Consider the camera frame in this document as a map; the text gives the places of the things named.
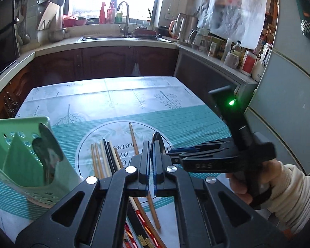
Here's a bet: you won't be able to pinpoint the wooden cutting board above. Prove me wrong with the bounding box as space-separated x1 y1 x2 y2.
37 1 60 31

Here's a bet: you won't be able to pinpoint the black splash guard panel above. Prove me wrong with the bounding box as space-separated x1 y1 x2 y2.
0 0 19 69

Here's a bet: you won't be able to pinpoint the white plastic bottle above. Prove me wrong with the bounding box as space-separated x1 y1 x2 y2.
221 38 233 63

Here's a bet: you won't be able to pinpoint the red plastic basin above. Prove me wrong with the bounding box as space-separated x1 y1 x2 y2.
62 14 77 28

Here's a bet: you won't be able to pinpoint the person's right forearm cream sleeve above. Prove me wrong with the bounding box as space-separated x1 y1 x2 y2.
267 163 310 236

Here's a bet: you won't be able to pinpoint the glass pitcher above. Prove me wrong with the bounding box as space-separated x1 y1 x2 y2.
190 28 211 52

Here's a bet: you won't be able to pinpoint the metal spoon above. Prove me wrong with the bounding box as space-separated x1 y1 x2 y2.
32 123 64 184

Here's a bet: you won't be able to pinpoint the red plastic bottle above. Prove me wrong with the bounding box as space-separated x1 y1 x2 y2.
99 2 106 24

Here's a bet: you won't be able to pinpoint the white plastic bag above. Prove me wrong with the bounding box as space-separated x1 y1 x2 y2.
131 63 143 77

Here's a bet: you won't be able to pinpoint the red dishes in rack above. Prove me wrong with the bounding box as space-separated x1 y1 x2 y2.
132 26 157 38

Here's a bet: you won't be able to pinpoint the dark oil bottle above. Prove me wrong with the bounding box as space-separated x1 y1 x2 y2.
232 40 245 63

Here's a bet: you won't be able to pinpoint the light wooden chopstick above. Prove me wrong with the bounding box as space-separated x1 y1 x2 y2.
94 143 105 179
91 144 99 179

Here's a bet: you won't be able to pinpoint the white plastic jug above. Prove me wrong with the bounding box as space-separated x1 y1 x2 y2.
251 43 272 82

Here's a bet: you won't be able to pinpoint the red lidded container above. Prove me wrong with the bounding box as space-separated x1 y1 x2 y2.
239 51 258 76

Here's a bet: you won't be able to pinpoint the pink spray bottle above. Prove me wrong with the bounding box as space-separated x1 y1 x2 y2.
107 2 116 24

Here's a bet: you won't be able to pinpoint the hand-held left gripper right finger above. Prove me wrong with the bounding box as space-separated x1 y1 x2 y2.
152 141 293 248

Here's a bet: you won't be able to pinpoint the steel kitchen faucet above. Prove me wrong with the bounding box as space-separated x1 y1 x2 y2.
117 1 131 36

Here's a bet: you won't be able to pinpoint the steel electric kettle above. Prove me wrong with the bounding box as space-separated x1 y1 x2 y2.
170 12 198 45

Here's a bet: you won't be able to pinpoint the small black pot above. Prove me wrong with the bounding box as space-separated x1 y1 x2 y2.
157 26 171 38

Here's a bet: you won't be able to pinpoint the brown wooden chopstick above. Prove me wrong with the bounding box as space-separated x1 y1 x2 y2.
114 147 167 248

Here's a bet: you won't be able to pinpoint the metal bowl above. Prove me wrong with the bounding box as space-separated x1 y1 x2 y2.
48 28 67 42

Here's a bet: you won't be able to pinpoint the black chopstick patterned end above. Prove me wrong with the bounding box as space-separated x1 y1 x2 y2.
103 138 148 248
107 141 157 248

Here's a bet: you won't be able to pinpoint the grey appliance cabinet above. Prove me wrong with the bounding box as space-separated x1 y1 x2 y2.
174 47 259 114

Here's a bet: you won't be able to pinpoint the white mug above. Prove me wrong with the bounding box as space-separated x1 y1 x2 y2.
224 52 240 69

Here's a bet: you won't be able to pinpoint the translucent plastic curtain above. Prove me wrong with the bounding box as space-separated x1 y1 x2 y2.
196 0 271 50

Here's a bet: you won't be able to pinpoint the person's right hand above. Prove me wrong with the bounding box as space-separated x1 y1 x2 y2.
226 158 284 204

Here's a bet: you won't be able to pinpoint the printed teal tablecloth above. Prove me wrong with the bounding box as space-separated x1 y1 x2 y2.
0 76 233 248

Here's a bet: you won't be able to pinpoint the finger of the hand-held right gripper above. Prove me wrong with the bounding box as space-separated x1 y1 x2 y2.
179 146 242 172
168 139 235 157

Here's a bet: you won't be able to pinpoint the labelled glass jar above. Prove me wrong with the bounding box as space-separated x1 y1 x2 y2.
208 37 224 58

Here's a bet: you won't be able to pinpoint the steel kitchen sink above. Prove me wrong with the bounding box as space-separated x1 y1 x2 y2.
77 34 135 42

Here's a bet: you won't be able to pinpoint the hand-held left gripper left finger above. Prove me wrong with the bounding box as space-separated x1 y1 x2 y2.
15 141 151 248

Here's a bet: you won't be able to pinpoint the green plastic utensil holder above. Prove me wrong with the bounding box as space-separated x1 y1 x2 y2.
0 116 85 209

